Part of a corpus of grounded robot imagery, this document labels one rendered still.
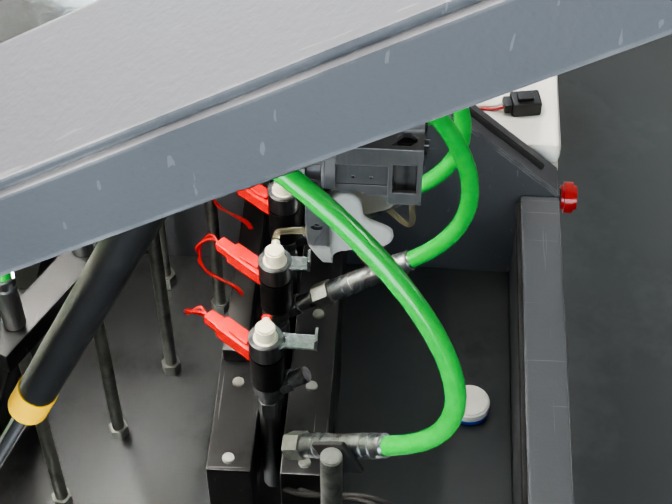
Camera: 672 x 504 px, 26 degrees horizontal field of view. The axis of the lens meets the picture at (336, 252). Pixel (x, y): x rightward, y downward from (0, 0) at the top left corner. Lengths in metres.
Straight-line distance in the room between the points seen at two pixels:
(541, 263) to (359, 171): 0.47
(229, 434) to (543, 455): 0.27
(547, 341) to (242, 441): 0.30
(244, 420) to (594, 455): 1.25
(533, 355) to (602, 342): 1.24
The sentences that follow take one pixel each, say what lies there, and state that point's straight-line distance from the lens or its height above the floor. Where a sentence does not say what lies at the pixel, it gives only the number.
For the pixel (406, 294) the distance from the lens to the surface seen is 0.88.
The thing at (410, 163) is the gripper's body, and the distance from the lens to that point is 0.94.
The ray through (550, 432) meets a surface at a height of 0.95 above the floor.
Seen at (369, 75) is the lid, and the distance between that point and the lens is 0.44.
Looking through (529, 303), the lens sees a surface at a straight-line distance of 1.38.
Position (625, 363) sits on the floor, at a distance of 2.55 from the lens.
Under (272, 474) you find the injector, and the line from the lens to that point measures 1.30.
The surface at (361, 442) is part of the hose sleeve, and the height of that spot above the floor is 1.15.
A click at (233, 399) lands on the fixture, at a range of 1.26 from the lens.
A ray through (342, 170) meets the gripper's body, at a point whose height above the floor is 1.32.
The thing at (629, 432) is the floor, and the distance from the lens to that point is 2.47.
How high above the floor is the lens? 2.01
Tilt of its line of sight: 49 degrees down
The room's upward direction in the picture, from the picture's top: straight up
